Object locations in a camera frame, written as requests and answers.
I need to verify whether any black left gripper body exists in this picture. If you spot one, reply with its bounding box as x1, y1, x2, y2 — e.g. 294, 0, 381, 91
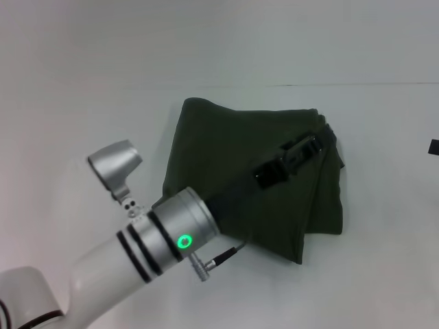
204, 135, 318, 220

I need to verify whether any dark green FREE t-shirt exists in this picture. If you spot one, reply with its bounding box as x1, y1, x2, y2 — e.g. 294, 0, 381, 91
160, 97, 346, 265

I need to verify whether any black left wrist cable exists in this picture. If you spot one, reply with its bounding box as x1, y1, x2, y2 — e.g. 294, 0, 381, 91
189, 239, 248, 283

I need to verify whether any dark red cable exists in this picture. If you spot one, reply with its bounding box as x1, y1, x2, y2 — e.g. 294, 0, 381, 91
0, 298, 15, 319

